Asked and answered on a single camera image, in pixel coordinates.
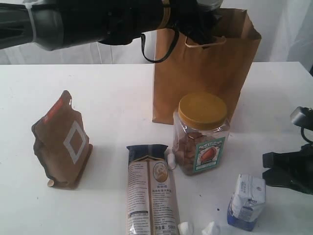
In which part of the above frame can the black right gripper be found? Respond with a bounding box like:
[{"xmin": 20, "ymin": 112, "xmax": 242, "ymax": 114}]
[{"xmin": 262, "ymin": 144, "xmax": 313, "ymax": 195}]

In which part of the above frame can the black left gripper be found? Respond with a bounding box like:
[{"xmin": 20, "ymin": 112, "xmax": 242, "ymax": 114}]
[{"xmin": 168, "ymin": 0, "xmax": 222, "ymax": 45}]

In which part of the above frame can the dark can silver lid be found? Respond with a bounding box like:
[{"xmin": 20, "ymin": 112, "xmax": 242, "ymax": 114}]
[{"xmin": 197, "ymin": 0, "xmax": 223, "ymax": 11}]

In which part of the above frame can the clear jar yellow lid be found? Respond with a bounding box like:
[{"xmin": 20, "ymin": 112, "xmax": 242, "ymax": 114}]
[{"xmin": 173, "ymin": 92, "xmax": 230, "ymax": 175}]

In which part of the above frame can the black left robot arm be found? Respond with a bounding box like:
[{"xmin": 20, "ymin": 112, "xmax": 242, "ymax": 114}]
[{"xmin": 0, "ymin": 0, "xmax": 222, "ymax": 50}]

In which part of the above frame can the brown paper bag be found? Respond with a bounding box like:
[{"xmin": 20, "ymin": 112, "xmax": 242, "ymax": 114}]
[{"xmin": 152, "ymin": 8, "xmax": 262, "ymax": 124}]

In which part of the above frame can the white blue salt packet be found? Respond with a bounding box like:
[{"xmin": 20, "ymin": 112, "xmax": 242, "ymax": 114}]
[{"xmin": 227, "ymin": 174, "xmax": 266, "ymax": 232}]

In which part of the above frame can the white lump bottom right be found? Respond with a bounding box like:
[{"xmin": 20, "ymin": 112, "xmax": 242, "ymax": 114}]
[{"xmin": 201, "ymin": 221, "xmax": 221, "ymax": 235}]

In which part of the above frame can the white lump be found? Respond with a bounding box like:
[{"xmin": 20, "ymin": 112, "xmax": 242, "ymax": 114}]
[
  {"xmin": 178, "ymin": 221, "xmax": 194, "ymax": 235},
  {"xmin": 201, "ymin": 221, "xmax": 221, "ymax": 235}
]

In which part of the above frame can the white cube by pasta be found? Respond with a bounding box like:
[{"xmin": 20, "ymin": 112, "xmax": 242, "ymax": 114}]
[{"xmin": 167, "ymin": 153, "xmax": 176, "ymax": 170}]

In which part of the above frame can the white lump bottom left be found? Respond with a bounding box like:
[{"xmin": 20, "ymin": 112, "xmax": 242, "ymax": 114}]
[{"xmin": 178, "ymin": 221, "xmax": 194, "ymax": 235}]

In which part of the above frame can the long pasta packet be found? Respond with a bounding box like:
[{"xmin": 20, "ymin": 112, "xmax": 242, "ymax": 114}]
[{"xmin": 126, "ymin": 144, "xmax": 179, "ymax": 235}]

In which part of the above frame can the brown standing pouch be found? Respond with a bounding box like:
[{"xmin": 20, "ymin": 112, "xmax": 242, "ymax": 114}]
[{"xmin": 31, "ymin": 90, "xmax": 93, "ymax": 189}]

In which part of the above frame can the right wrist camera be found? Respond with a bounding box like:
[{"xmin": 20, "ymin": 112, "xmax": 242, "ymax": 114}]
[{"xmin": 290, "ymin": 107, "xmax": 313, "ymax": 130}]

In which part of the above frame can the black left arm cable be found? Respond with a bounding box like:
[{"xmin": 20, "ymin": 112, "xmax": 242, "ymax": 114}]
[{"xmin": 139, "ymin": 26, "xmax": 180, "ymax": 64}]

